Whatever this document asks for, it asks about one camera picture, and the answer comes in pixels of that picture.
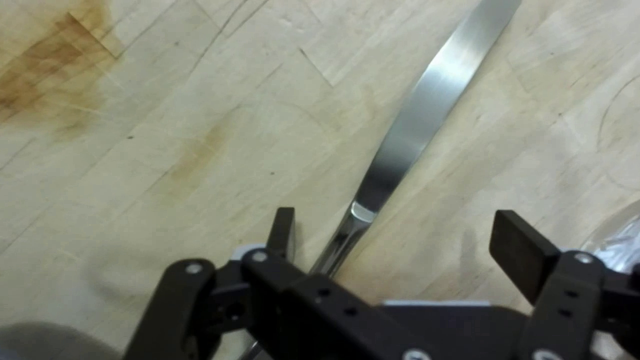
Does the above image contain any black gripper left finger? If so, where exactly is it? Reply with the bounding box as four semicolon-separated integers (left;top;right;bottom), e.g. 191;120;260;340
122;207;297;360

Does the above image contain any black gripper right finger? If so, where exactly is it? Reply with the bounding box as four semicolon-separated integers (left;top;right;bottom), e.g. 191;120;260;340
487;209;640;360

